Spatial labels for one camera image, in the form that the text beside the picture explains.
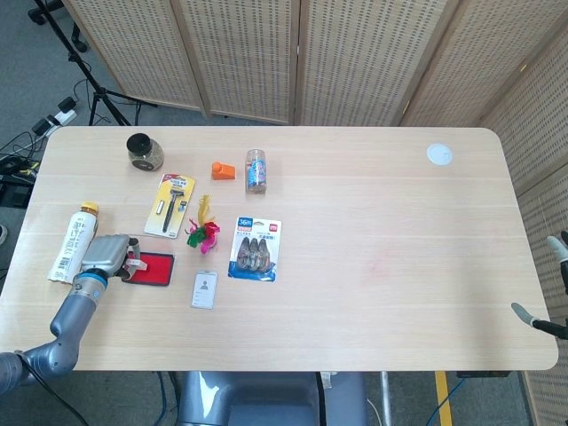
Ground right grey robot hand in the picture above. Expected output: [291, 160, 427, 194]
[510, 230, 568, 342]

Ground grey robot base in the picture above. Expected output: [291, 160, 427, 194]
[177, 370, 369, 426]

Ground glass jar black lid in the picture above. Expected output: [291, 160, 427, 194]
[125, 132, 166, 172]

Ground black floor cables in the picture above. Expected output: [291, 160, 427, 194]
[0, 128, 48, 209]

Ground white power strip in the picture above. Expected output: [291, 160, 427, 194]
[31, 97, 79, 135]

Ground grey ID badge holder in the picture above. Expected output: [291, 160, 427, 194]
[190, 270, 219, 310]

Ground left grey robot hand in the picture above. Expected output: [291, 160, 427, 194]
[81, 233, 150, 281]

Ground metal table leg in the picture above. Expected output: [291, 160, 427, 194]
[379, 370, 395, 426]

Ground clear plastic bottle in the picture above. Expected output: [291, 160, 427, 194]
[246, 148, 270, 195]

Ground blue correction tape pack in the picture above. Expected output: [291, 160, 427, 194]
[227, 216, 283, 282]

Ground black tripod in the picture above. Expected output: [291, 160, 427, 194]
[28, 0, 157, 128]

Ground blue cable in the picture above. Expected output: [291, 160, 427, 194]
[438, 375, 468, 426]

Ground orange plastic block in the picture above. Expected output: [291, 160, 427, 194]
[210, 162, 237, 181]

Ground white round cable grommet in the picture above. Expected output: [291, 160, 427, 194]
[426, 142, 454, 168]

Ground colourful feather shuttlecock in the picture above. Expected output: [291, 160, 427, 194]
[185, 193, 222, 255]

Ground red ink pad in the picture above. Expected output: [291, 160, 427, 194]
[120, 236, 177, 288]

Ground white bottle yellow cap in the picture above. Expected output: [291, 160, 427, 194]
[47, 201, 99, 284]

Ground razor in yellow blister pack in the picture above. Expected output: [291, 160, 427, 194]
[143, 172, 197, 241]

